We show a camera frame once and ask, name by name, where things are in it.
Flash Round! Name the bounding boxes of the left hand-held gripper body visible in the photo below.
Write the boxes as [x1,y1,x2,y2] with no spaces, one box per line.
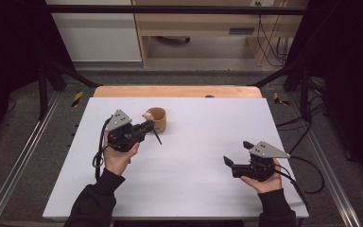
[104,109,140,153]

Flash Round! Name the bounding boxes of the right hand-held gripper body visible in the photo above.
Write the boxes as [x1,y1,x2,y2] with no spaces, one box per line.
[231,140,291,183]

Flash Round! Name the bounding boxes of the black cables under desk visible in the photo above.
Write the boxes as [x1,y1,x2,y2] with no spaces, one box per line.
[255,1,293,68]

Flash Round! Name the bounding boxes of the aluminium floor rail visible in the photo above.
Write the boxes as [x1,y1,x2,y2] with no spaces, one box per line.
[286,90,363,227]
[0,90,62,227]

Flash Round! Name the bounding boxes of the right hand-held gripper black cable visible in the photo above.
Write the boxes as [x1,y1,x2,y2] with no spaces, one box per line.
[273,155,326,213]

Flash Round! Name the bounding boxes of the person's right hand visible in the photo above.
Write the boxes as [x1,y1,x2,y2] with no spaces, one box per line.
[239,158,284,194]

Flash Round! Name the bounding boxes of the left hand-held gripper black cable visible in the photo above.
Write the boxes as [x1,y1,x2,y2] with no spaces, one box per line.
[92,115,113,183]

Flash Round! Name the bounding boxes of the person's left hand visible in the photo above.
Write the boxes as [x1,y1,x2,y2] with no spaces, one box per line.
[102,131,141,177]

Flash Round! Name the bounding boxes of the wooden desk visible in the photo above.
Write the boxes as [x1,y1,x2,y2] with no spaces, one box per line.
[131,0,310,68]

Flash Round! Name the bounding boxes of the wooden table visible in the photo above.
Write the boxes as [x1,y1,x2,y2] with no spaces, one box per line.
[93,85,263,99]

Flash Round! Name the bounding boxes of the black horizontal frame bar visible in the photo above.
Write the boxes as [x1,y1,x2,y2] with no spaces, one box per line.
[43,4,308,16]

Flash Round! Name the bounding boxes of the hand-held gripper black cable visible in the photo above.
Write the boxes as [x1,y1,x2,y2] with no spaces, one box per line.
[92,115,113,183]
[273,155,326,213]

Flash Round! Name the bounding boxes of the white cabinet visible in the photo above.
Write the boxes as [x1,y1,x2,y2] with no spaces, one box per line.
[44,0,143,63]

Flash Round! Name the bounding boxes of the black frame stand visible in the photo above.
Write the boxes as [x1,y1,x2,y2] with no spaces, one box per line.
[251,58,312,121]
[37,58,104,121]

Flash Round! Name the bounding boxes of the black floor cables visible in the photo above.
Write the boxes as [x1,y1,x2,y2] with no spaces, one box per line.
[275,77,327,156]

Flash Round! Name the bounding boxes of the yellow black tape marker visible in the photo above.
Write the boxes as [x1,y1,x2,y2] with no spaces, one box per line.
[71,91,85,109]

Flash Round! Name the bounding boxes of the black curtain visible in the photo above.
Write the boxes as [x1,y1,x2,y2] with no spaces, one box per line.
[0,0,76,154]
[283,0,363,194]

